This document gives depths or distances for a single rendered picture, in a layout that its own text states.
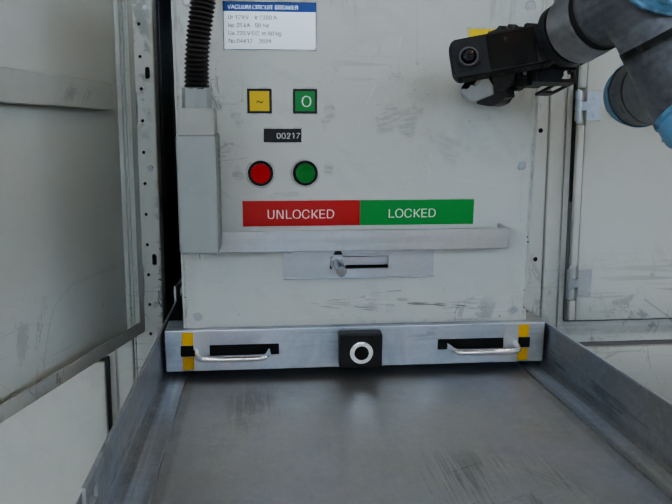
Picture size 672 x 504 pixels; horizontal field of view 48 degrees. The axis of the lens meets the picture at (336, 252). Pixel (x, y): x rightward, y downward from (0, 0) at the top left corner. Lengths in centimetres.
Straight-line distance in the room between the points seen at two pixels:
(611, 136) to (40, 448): 108
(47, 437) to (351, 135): 72
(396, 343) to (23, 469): 67
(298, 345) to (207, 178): 29
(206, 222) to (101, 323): 35
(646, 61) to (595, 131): 56
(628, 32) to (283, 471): 55
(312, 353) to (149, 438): 29
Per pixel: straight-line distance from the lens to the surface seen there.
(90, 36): 120
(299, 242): 100
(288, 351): 107
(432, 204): 106
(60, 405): 135
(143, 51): 127
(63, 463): 138
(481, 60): 89
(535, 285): 136
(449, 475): 80
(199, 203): 92
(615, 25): 80
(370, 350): 105
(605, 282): 139
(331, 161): 103
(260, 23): 102
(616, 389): 96
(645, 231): 140
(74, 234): 113
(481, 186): 107
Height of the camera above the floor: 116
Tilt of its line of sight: 9 degrees down
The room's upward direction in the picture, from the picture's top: straight up
